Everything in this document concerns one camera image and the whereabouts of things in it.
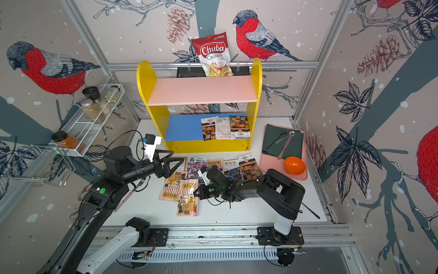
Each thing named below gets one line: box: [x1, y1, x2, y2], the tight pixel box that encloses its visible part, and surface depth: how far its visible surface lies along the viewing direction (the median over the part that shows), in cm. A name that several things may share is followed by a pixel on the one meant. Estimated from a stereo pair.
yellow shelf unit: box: [136, 57, 263, 154], surface depth 94 cm
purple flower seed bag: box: [187, 155, 208, 180], surface depth 97 cm
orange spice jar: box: [51, 130, 86, 154], surface depth 62 cm
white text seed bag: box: [215, 117, 237, 140], surface depth 97 cm
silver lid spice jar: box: [79, 98, 106, 124], surface depth 74 cm
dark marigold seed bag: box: [200, 115, 219, 141], surface depth 99 cm
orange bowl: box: [284, 156, 306, 176], surface depth 95 cm
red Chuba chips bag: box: [191, 31, 234, 77], surface depth 85 cm
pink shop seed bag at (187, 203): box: [176, 178, 199, 217], surface depth 83 cm
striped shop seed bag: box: [205, 157, 225, 175], surface depth 100 cm
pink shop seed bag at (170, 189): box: [158, 171, 188, 203], surface depth 89 cm
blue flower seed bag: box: [223, 158, 243, 182], surface depth 97 cm
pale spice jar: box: [104, 85, 121, 104], surface depth 87 cm
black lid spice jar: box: [81, 86, 101, 102], surface depth 76 cm
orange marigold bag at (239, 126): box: [229, 115, 251, 139], surface depth 100 cm
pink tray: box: [260, 124, 308, 181], surface depth 106 cm
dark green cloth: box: [262, 123, 304, 160], surface depth 109 cm
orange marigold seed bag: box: [234, 152, 263, 181], surface depth 97 cm
